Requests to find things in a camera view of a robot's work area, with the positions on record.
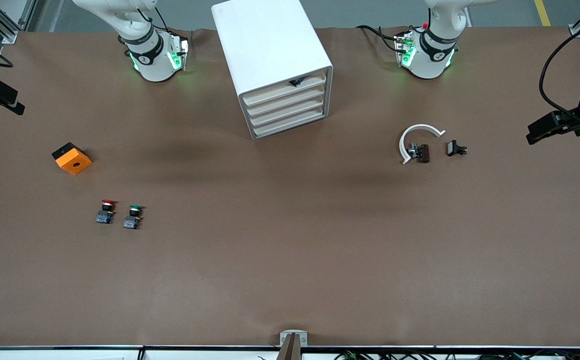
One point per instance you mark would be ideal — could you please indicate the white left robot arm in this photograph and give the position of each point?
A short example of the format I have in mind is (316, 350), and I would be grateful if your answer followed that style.
(427, 60)

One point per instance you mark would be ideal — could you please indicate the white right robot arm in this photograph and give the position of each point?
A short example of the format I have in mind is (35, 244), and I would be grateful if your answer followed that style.
(149, 60)

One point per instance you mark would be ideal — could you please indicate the orange button box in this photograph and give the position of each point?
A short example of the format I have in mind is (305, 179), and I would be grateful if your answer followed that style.
(74, 162)

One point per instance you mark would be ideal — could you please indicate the red push button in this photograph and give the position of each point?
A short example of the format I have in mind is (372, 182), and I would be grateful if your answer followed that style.
(104, 216)

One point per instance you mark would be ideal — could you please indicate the green push button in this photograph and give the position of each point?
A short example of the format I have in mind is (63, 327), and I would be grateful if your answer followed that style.
(130, 222)

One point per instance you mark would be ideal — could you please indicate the small black component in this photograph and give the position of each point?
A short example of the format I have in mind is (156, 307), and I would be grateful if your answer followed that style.
(452, 148)

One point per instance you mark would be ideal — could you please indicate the white curved plastic part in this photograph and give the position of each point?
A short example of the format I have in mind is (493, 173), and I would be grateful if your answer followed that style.
(422, 126)

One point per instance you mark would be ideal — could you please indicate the brown table mat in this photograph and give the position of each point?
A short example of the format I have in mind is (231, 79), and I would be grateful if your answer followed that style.
(290, 250)

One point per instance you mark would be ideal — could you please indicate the table edge rail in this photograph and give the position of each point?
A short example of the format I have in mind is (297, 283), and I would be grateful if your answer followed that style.
(194, 353)

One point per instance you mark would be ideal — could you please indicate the grey camera bracket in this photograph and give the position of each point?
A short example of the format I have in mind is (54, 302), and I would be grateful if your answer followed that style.
(293, 345)

